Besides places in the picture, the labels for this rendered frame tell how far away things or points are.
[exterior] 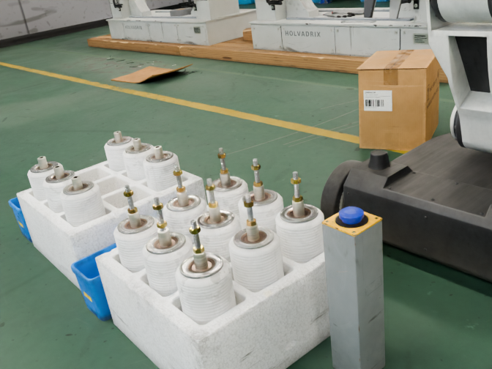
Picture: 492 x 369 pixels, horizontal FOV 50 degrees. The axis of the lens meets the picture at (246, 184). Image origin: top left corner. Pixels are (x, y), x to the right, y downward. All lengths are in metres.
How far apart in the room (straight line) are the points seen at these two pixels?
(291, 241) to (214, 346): 0.26
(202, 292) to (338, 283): 0.23
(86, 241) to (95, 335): 0.23
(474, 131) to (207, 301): 0.76
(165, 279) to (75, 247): 0.38
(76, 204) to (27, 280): 0.32
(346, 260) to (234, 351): 0.25
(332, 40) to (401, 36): 0.48
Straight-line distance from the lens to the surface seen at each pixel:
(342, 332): 0.98
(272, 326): 0.98
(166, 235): 0.99
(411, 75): 1.90
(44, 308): 1.41
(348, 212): 0.86
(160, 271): 0.99
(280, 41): 3.62
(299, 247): 1.02
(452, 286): 1.27
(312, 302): 1.04
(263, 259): 0.94
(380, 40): 3.10
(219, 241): 1.03
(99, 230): 1.33
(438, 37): 1.23
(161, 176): 1.42
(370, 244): 0.87
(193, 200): 1.15
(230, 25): 4.37
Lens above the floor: 0.74
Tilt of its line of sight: 24 degrees down
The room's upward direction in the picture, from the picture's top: 8 degrees counter-clockwise
